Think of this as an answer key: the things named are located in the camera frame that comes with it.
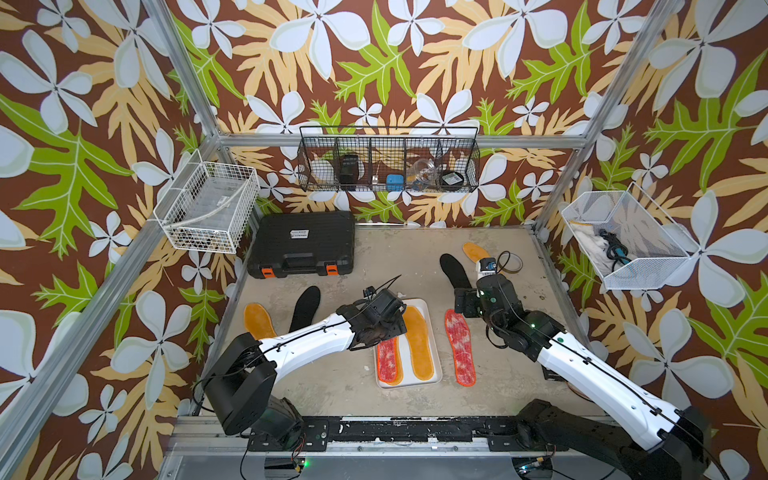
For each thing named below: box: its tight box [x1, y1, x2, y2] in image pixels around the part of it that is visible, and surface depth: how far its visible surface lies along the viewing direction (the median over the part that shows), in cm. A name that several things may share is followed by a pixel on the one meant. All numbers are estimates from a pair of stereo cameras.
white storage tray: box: [374, 298, 443, 389], surface depth 86 cm
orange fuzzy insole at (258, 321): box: [244, 302, 277, 341], surface depth 96 cm
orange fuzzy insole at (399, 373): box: [388, 344, 404, 386], surface depth 86 cm
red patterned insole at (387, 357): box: [377, 337, 398, 384], surface depth 86 cm
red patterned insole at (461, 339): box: [444, 309, 476, 387], surface depth 90 cm
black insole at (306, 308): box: [289, 286, 321, 333], surface depth 101 cm
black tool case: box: [247, 211, 355, 279], surface depth 104 cm
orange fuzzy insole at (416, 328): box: [403, 306, 434, 381], surface depth 90 cm
